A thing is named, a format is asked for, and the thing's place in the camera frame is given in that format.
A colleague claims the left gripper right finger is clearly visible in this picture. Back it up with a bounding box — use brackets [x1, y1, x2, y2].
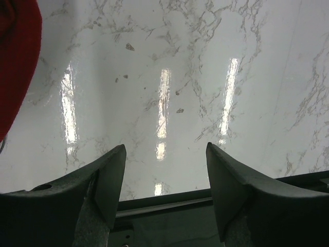
[206, 143, 328, 246]

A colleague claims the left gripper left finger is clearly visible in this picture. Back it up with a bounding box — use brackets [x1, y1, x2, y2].
[1, 145, 126, 246]

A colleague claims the dark red t shirt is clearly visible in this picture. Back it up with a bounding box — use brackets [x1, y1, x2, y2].
[1, 0, 42, 140]

